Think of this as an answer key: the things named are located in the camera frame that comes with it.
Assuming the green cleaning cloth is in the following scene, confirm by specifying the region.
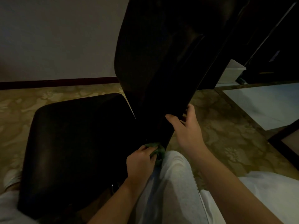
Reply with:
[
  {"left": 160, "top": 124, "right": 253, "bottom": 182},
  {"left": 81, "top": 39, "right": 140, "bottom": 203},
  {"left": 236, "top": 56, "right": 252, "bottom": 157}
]
[{"left": 144, "top": 142, "right": 166, "bottom": 167}]

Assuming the black leather chair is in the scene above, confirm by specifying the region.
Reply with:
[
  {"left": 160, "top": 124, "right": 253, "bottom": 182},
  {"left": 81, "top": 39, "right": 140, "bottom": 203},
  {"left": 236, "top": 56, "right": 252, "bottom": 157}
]
[{"left": 17, "top": 0, "right": 252, "bottom": 224}]

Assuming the dark framed panel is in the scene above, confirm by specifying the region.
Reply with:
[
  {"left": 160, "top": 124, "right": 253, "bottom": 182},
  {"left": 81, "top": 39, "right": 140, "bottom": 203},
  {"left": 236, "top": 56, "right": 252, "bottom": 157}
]
[{"left": 267, "top": 119, "right": 299, "bottom": 174}]

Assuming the person's right forearm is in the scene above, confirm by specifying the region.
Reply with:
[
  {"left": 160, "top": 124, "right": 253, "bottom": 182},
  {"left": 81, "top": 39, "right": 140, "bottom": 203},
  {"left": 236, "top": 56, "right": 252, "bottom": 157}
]
[{"left": 190, "top": 147, "right": 278, "bottom": 224}]

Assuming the white sneaker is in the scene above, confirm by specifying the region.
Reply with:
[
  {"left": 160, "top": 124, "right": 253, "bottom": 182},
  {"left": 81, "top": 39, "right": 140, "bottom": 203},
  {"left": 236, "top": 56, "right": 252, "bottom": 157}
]
[{"left": 2, "top": 169, "right": 23, "bottom": 190}]

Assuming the dark wooden wardrobe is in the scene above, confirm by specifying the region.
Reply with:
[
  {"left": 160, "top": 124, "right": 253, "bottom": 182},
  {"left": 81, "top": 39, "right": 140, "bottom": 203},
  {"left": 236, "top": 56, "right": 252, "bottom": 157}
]
[{"left": 233, "top": 0, "right": 299, "bottom": 84}]

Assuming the long metal mop handle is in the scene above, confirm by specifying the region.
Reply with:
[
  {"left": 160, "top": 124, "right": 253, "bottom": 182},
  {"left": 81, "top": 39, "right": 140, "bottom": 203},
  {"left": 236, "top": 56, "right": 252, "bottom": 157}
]
[{"left": 244, "top": 2, "right": 299, "bottom": 66}]

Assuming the person's left forearm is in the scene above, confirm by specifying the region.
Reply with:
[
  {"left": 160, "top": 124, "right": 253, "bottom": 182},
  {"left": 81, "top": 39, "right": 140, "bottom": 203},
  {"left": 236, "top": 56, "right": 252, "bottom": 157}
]
[{"left": 86, "top": 177, "right": 148, "bottom": 224}]

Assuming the person's right hand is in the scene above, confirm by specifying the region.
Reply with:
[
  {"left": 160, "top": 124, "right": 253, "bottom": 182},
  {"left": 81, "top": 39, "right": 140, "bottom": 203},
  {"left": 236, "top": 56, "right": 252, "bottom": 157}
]
[{"left": 165, "top": 104, "right": 208, "bottom": 159}]

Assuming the person's left hand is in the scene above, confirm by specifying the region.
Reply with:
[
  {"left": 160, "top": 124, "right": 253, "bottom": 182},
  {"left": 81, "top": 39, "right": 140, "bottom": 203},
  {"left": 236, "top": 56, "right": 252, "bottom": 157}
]
[{"left": 126, "top": 145, "right": 158, "bottom": 188}]

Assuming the white plastic bin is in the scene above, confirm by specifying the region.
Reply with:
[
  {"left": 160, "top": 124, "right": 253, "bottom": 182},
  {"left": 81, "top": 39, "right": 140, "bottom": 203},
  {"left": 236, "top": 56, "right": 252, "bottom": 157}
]
[{"left": 218, "top": 59, "right": 247, "bottom": 84}]

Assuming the dark red baseboard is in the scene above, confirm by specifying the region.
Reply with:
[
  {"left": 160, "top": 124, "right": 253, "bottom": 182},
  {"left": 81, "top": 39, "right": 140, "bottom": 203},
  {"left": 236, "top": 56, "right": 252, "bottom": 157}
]
[{"left": 0, "top": 77, "right": 120, "bottom": 90}]

